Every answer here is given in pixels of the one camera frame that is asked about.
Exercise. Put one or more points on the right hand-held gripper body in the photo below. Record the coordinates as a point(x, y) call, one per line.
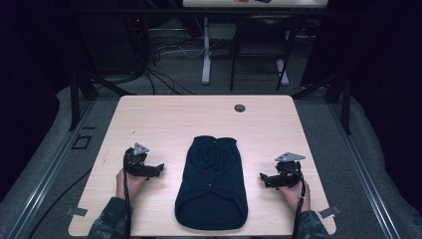
point(288, 172)

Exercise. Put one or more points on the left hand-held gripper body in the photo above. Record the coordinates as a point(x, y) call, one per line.
point(136, 163)

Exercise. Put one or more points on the person's left hand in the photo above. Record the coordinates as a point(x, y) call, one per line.
point(134, 184)

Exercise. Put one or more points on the person's right hand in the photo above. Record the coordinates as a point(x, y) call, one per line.
point(295, 196)

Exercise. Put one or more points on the dark navy sleeveless garment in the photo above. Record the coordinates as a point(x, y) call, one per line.
point(211, 186)

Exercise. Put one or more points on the black metal stand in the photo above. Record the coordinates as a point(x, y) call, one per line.
point(74, 99)
point(346, 103)

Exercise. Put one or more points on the white desk with legs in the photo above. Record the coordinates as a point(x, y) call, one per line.
point(206, 59)

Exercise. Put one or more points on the dark computer tower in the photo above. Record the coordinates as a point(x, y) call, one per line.
point(109, 46)

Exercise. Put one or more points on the black metal chair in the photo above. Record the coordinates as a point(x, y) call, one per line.
point(262, 23)

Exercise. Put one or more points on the grey metal table bracket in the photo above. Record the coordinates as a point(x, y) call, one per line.
point(329, 211)
point(77, 211)

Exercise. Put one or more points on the aluminium floor rail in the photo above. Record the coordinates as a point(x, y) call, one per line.
point(365, 172)
point(49, 172)

